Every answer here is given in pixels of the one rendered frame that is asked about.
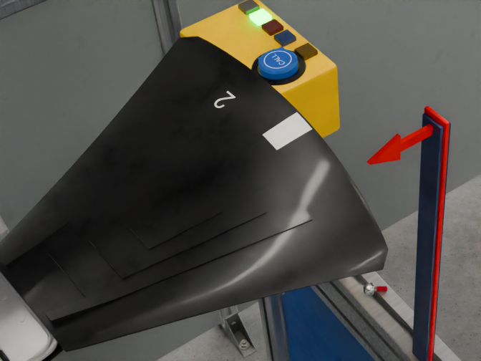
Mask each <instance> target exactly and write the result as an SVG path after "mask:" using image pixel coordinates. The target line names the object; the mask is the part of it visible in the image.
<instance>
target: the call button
mask: <svg viewBox="0 0 481 361"><path fill-rule="evenodd" d="M257 59H259V60H258V68H259V72H260V74H261V75H262V76H263V77H265V78H267V79H270V80H282V79H285V78H288V77H290V76H292V75H294V74H295V73H296V72H297V70H298V58H297V56H296V55H295V54H294V53H293V52H291V51H289V50H287V49H284V48H283V47H280V48H278V49H272V50H270V51H268V52H266V53H264V54H263V55H262V56H261V57H259V58H257Z"/></svg>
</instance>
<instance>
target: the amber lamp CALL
mask: <svg viewBox="0 0 481 361"><path fill-rule="evenodd" d="M294 52H295V53H296V54H297V55H298V56H299V57H300V58H302V59H303V60H304V61H306V60H307V59H310V58H312V57H314V56H316V55H317V54H318V51H317V49H315V48H314V47H313V46H311V45H310V44H309V43H306V44H304V45H302V46H300V47H298V48H295V49H294Z"/></svg>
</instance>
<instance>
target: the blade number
mask: <svg viewBox="0 0 481 361"><path fill-rule="evenodd" d="M245 99H246V97H245V96H244V95H242V94H241V93H240V92H239V91H237V89H235V88H234V87H232V86H231V85H230V84H228V83H227V82H226V83H225V84H224V85H223V86H221V87H220V88H219V89H218V90H217V91H215V92H214V93H213V94H212V95H211V96H210V97H209V98H208V99H207V100H206V101H205V102H203V103H202V104H201V105H202V106H203V107H204V108H205V109H206V110H208V111H209V112H211V113H212V114H213V115H214V116H216V117H217V118H218V119H219V120H220V119H221V118H222V117H224V116H225V115H226V114H228V113H229V112H230V111H231V110H232V109H234V108H235V107H236V106H238V105H239V104H241V103H242V101H244V100H245Z"/></svg>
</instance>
